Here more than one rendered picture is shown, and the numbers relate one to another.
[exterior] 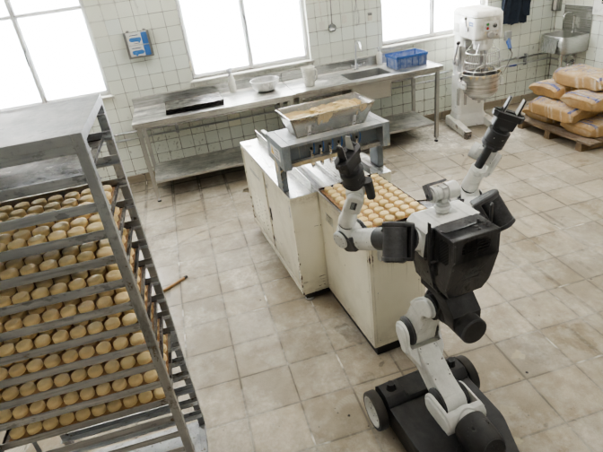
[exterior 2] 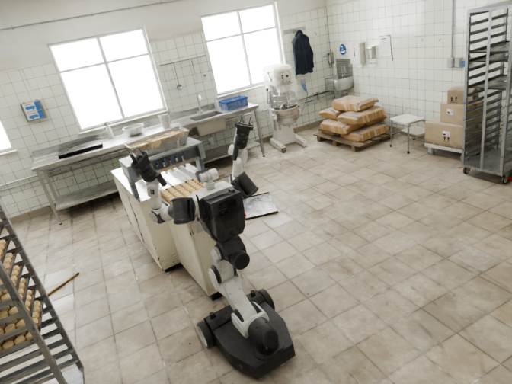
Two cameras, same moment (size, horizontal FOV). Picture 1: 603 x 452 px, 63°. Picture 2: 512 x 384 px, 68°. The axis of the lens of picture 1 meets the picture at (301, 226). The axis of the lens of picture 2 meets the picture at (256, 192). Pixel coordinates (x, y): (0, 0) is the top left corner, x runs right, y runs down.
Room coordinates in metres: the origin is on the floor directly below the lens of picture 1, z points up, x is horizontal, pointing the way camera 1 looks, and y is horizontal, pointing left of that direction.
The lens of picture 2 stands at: (-0.55, -0.43, 2.10)
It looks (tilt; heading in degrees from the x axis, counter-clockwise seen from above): 24 degrees down; 350
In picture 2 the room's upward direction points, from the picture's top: 11 degrees counter-clockwise
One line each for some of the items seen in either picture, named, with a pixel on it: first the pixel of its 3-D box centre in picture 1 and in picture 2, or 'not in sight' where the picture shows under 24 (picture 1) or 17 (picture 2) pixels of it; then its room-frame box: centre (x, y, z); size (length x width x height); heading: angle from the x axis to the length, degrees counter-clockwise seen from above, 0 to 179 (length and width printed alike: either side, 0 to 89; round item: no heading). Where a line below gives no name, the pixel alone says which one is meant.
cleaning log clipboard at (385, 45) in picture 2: not in sight; (385, 47); (5.15, -3.90, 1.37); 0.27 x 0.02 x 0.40; 11
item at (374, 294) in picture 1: (370, 261); (200, 237); (2.53, -0.39, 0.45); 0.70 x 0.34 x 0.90; 17
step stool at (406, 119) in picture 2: not in sight; (411, 132); (4.30, -3.73, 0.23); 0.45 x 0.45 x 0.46; 3
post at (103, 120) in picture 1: (160, 292); (31, 270); (1.74, 0.64, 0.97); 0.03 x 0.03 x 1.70; 11
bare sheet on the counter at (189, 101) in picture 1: (193, 100); (80, 146); (5.31, 0.96, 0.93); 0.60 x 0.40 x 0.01; 102
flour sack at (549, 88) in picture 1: (566, 85); (342, 110); (5.49, -3.24, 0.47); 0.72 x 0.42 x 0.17; 101
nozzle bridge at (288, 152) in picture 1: (328, 152); (165, 168); (3.02, -0.24, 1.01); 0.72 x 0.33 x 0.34; 107
